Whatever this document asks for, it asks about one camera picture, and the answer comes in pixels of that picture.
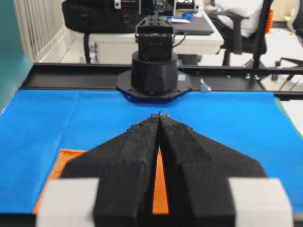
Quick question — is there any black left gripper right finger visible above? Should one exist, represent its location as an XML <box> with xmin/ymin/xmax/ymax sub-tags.
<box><xmin>159</xmin><ymin>115</ymin><xmax>294</xmax><ymax>227</ymax></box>

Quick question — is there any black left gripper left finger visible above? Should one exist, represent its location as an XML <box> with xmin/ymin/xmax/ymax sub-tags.
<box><xmin>36</xmin><ymin>114</ymin><xmax>159</xmax><ymax>227</ymax></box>

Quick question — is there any orange towel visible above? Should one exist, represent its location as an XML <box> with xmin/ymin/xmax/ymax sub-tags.
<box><xmin>33</xmin><ymin>149</ymin><xmax>169</xmax><ymax>215</ymax></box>

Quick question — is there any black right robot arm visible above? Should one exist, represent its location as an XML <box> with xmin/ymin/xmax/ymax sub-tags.
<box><xmin>131</xmin><ymin>0</ymin><xmax>178</xmax><ymax>93</ymax></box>

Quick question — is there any blue table cloth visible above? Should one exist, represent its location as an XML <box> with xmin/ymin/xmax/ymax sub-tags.
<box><xmin>0</xmin><ymin>90</ymin><xmax>303</xmax><ymax>213</ymax></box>

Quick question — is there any white office desk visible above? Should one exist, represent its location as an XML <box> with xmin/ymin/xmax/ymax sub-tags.
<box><xmin>75</xmin><ymin>9</ymin><xmax>225</xmax><ymax>64</ymax></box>

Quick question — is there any green side panel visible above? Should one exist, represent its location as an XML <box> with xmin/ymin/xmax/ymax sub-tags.
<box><xmin>0</xmin><ymin>0</ymin><xmax>33</xmax><ymax>113</ymax></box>

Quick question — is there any black office chair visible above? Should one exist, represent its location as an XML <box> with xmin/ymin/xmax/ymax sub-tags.
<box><xmin>208</xmin><ymin>0</ymin><xmax>273</xmax><ymax>66</ymax></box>

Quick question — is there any black bag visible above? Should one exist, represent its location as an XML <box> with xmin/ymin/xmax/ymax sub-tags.
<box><xmin>62</xmin><ymin>0</ymin><xmax>144</xmax><ymax>34</ymax></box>

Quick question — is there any person in white shirt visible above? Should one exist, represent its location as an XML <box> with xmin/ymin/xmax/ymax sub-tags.
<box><xmin>204</xmin><ymin>0</ymin><xmax>263</xmax><ymax>38</ymax></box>

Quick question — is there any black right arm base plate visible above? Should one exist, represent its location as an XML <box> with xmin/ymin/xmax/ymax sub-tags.
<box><xmin>116</xmin><ymin>70</ymin><xmax>193</xmax><ymax>104</ymax></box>

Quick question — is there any black table edge rail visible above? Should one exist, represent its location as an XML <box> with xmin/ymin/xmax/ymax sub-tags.
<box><xmin>20</xmin><ymin>63</ymin><xmax>303</xmax><ymax>100</ymax></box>

